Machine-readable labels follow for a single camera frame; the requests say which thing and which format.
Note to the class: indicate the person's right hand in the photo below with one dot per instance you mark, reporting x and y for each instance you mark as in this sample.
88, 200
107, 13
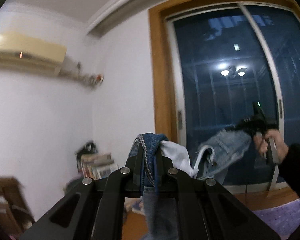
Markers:
262, 143

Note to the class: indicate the blue denim jeans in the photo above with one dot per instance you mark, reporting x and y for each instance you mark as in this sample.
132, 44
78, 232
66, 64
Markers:
211, 161

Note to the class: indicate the stack of books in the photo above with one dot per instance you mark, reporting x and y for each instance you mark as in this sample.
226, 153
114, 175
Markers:
92, 164

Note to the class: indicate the cream wall air conditioner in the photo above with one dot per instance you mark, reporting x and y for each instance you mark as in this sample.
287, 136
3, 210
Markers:
23, 53

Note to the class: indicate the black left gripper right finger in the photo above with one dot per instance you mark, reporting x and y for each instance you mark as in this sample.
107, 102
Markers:
204, 209

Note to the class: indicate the brown wooden cabinet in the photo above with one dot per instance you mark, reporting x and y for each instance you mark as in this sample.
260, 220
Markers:
15, 214

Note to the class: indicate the wall shelf with trinkets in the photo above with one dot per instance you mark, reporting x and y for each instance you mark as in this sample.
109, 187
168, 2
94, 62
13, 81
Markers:
87, 80

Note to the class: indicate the purple polka dot bedsheet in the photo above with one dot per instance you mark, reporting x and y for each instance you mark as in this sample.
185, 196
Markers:
283, 219

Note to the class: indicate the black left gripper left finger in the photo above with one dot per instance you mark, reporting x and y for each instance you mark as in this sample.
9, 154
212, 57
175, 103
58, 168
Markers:
93, 209

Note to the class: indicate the black sleeved right forearm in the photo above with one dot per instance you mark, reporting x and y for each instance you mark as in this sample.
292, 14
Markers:
289, 169

